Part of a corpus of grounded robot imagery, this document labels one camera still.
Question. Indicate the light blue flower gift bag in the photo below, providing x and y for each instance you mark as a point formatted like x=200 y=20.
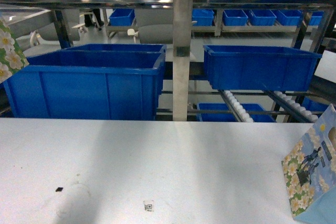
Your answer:
x=309 y=172

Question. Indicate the big blue crate at table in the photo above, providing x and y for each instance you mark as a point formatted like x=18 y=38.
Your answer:
x=93 y=81

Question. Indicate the blue crate on rollers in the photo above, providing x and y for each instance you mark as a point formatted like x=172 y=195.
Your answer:
x=259 y=67

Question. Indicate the small QR code sticker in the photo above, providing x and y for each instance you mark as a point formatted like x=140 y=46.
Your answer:
x=148 y=205

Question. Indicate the left white roller rail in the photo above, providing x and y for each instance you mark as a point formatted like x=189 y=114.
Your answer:
x=235 y=107

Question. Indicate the steel vertical post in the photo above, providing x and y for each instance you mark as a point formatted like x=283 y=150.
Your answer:
x=182 y=24

